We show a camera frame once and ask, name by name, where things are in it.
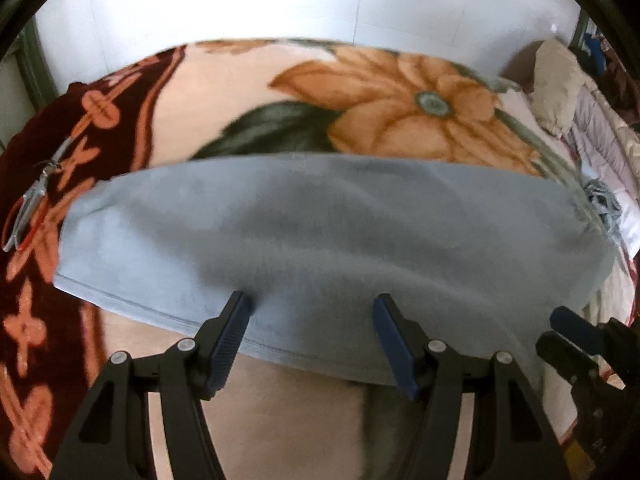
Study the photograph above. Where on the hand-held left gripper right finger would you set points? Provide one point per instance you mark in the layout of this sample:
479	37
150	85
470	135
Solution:
395	347

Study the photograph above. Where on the beige puffer jacket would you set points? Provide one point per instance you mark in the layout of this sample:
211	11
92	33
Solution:
555	87

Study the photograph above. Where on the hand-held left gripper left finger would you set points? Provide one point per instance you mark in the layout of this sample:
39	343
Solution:
231	342

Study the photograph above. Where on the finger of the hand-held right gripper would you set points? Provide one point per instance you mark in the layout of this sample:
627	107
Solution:
572	327
562	355

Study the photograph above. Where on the blue object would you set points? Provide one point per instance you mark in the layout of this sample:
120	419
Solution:
593	52

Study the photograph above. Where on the lilac quilted jacket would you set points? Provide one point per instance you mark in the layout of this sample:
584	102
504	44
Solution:
595	135

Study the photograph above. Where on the floral fleece blanket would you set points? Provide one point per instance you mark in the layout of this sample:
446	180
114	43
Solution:
240	90

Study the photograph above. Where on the white folded cloth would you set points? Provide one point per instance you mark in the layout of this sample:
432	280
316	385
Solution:
631	222

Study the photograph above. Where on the grey pants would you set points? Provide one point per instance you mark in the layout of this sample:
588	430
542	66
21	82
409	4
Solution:
320	240

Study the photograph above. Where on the dark clothes pile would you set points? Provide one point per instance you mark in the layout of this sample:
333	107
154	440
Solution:
620	75

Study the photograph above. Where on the small grey knit cloth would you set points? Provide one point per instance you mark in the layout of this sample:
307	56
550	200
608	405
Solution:
602	205

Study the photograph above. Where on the green metal frame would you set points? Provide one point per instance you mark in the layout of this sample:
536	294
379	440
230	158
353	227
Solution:
37	65

